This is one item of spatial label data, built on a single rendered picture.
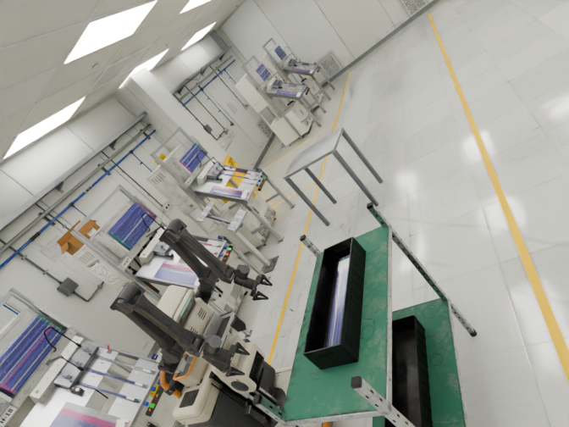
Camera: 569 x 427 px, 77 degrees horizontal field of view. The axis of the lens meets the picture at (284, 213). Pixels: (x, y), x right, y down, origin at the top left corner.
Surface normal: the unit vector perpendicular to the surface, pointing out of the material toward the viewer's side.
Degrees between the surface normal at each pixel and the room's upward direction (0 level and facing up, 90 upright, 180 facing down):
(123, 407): 47
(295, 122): 90
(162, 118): 90
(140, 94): 90
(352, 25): 90
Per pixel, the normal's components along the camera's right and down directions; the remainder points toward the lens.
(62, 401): 0.10, -0.76
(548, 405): -0.64, -0.68
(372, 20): -0.22, 0.62
